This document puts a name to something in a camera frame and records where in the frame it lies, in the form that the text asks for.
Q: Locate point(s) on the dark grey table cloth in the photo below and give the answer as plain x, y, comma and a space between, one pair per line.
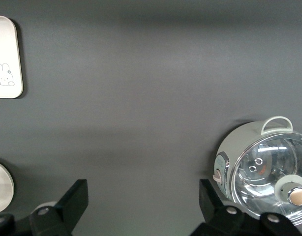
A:
141, 98

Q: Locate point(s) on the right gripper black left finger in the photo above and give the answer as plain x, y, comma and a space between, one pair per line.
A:
72, 204

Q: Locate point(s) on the round cream plate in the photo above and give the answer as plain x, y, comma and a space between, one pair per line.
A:
1, 189

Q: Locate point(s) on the steel pot with glass lid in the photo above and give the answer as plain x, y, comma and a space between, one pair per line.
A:
239, 137

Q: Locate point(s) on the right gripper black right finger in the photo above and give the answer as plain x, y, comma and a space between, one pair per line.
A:
215, 216

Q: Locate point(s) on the cream rabbit print tray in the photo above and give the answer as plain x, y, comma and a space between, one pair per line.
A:
6, 44

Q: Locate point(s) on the glass pot lid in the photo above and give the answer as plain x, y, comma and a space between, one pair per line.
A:
269, 172

